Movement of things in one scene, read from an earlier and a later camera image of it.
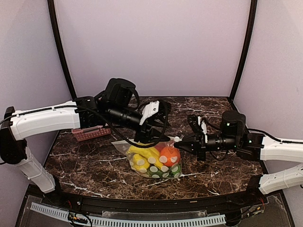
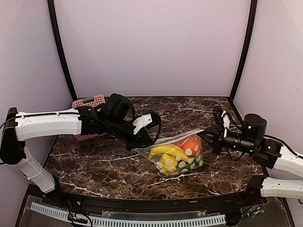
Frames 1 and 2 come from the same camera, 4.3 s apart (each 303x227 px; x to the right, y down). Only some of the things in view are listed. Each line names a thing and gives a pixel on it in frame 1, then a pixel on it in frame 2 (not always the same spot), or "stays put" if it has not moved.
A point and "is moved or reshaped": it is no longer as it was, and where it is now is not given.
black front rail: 246,198 stays put
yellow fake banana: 152,154 to 169,149
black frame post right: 246,49 stays put
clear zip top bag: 164,161 is moved or reshaped
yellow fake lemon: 140,162 to 169,162
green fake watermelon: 164,171 to 193,162
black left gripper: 147,136 to 138,140
